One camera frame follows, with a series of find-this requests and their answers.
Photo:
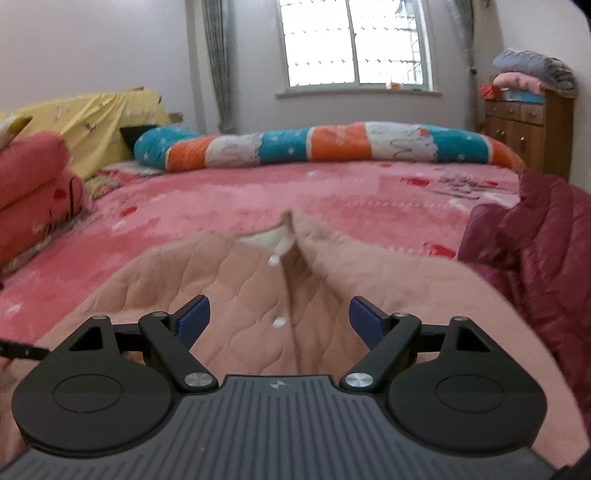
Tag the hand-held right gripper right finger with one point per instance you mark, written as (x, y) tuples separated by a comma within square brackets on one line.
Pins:
[(367, 316)]

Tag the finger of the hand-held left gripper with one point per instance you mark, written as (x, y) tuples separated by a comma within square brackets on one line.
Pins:
[(23, 350)]

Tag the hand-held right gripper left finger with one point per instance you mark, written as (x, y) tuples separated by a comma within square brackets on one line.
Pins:
[(194, 318)]

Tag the beige quilted jacket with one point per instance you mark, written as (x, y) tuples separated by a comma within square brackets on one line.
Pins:
[(240, 286)]

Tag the pink bed blanket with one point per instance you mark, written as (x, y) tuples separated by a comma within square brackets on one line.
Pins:
[(360, 207)]

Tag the floral patterned pillow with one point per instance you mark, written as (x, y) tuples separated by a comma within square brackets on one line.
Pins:
[(111, 177)]

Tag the pink folded quilt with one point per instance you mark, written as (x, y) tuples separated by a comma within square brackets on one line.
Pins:
[(32, 184)]

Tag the maroon down jacket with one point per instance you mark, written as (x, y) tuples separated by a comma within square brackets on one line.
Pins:
[(531, 249)]

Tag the rolled striped blanket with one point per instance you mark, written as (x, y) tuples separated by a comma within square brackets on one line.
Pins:
[(332, 141)]

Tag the black cloth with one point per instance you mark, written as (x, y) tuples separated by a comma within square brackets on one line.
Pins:
[(134, 138)]

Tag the yellow floral pillow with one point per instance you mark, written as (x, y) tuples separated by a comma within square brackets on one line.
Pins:
[(14, 127)]

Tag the wooden dresser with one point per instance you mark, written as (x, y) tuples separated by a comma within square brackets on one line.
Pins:
[(531, 134)]

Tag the red box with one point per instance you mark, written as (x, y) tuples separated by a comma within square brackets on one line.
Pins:
[(489, 92)]

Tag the grey curtain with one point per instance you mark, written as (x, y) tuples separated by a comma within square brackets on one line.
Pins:
[(219, 60), (464, 55)]

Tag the blue folded blanket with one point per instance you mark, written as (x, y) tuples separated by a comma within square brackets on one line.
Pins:
[(521, 95)]

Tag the window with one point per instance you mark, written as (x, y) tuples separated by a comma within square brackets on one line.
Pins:
[(355, 41)]

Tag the pink folded blanket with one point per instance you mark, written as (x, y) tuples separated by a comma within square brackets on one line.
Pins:
[(517, 83)]

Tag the stacked folded blankets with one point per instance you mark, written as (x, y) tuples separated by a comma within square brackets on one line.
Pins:
[(545, 67)]

